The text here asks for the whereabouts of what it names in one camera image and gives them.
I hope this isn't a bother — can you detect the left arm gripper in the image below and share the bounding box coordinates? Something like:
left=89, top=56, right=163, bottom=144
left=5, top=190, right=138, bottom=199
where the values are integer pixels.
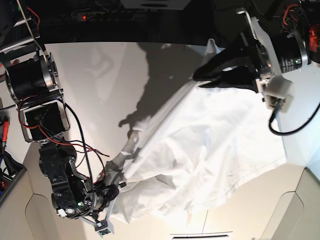
left=193, top=8, right=283, bottom=93

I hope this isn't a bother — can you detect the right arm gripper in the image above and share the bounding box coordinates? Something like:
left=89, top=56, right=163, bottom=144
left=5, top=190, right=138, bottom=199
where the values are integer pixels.
left=74, top=175, right=127, bottom=220

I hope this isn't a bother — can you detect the white t-shirt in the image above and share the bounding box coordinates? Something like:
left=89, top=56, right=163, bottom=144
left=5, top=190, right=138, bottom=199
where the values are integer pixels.
left=105, top=39, right=287, bottom=224

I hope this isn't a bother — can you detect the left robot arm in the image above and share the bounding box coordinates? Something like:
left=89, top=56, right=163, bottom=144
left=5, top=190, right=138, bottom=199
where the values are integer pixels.
left=192, top=0, right=320, bottom=98

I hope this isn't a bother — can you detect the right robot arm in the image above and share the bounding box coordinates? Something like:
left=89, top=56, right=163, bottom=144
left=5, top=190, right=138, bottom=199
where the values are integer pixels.
left=0, top=0, right=122, bottom=225

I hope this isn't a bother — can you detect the grey bin with tools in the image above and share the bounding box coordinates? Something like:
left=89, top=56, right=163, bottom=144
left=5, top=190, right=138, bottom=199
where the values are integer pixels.
left=0, top=151, right=27, bottom=206

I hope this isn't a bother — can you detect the white box with oval opening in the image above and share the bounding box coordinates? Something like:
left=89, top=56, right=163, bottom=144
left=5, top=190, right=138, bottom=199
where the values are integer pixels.
left=120, top=0, right=191, bottom=11

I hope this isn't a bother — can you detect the white vent grille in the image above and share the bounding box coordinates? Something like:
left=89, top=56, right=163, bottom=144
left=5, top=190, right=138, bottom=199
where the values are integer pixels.
left=170, top=231, right=233, bottom=240

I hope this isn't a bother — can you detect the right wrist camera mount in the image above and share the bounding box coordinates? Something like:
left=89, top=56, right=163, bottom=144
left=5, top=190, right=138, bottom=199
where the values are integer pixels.
left=79, top=195, right=117, bottom=238

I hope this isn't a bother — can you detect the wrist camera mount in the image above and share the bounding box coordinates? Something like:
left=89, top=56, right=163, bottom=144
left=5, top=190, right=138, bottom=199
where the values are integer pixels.
left=79, top=195, right=117, bottom=238
left=260, top=75, right=294, bottom=114

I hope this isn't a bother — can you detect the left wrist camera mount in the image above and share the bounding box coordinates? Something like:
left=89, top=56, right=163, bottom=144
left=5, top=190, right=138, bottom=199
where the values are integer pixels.
left=260, top=75, right=294, bottom=114

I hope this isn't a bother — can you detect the orange handled tool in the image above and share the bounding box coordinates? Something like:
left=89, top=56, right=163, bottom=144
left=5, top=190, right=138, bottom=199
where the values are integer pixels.
left=0, top=116, right=10, bottom=154

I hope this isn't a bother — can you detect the black power strip red switch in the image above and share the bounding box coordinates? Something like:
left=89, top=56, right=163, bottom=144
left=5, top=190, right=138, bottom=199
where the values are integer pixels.
left=71, top=10, right=138, bottom=22

